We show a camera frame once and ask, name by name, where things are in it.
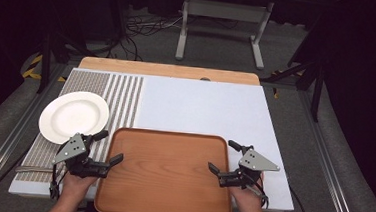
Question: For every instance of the person's right hand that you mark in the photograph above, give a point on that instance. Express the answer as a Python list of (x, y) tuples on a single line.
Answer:
[(248, 198)]

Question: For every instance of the white metal table frame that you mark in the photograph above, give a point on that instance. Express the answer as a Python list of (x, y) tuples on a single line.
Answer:
[(226, 10)]

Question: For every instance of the aluminium floor rail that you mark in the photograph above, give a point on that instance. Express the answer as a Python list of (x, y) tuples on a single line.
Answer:
[(331, 182), (6, 146)]

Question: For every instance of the dark table grommet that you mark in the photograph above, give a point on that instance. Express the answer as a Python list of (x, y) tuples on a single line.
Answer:
[(205, 78)]

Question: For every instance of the white round plate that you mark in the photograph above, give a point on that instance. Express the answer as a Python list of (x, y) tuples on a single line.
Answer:
[(71, 114)]

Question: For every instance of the person's left hand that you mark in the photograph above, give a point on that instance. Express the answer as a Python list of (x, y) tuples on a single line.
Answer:
[(77, 185)]

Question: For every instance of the brown wooden tray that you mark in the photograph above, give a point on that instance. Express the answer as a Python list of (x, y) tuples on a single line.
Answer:
[(164, 174)]

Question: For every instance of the yellow black hazard tape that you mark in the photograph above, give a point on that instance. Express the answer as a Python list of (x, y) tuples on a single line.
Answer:
[(31, 73)]

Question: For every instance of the black metal stand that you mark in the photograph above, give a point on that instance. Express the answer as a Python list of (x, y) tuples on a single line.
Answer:
[(45, 62), (317, 95)]

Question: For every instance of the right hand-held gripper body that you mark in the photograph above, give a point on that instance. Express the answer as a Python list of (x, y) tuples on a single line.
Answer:
[(255, 161)]

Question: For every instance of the white table cover sheet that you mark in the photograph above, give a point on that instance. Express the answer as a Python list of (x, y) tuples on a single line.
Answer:
[(202, 110)]

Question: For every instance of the grey striped placemat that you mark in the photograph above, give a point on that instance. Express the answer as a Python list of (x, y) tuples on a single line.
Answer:
[(123, 94)]

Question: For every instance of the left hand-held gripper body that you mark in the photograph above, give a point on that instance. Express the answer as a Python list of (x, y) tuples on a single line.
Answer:
[(72, 148)]

